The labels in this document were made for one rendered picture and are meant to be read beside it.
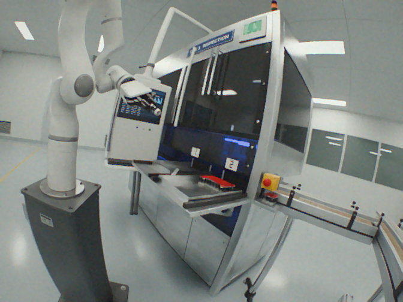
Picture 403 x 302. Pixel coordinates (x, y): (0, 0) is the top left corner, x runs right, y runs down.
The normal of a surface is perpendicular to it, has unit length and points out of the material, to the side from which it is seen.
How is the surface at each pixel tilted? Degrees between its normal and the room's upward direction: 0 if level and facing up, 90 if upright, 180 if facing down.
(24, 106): 90
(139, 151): 90
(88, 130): 90
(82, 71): 67
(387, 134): 90
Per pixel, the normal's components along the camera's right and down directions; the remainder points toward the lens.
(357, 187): -0.74, -0.10
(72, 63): 0.66, -0.10
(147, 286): 0.21, -0.97
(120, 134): 0.56, 0.19
